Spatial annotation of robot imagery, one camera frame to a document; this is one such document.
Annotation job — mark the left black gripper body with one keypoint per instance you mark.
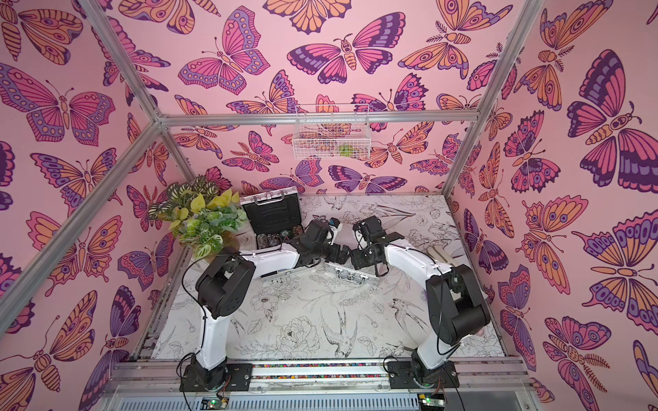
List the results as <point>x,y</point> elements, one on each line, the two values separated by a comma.
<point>330,254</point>

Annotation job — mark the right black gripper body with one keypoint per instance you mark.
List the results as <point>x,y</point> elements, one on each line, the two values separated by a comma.
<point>360,256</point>

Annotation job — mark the aluminium poker case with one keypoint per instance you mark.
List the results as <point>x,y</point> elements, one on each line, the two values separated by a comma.
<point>350,274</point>
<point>271,213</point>

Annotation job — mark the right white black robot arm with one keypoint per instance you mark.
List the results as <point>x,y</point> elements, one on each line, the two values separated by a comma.
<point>456,306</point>

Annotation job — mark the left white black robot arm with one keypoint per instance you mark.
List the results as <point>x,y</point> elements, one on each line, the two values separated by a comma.
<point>224,284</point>

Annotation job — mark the green potted plant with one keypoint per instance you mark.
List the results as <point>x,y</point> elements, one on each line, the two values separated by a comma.
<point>201,215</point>

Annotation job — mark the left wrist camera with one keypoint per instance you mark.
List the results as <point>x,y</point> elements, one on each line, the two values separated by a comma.
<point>335,226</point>

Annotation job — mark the white wire basket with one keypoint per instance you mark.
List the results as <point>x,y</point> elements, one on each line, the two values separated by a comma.
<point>332,131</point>

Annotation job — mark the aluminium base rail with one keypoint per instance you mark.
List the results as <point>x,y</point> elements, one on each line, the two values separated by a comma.
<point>497,383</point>

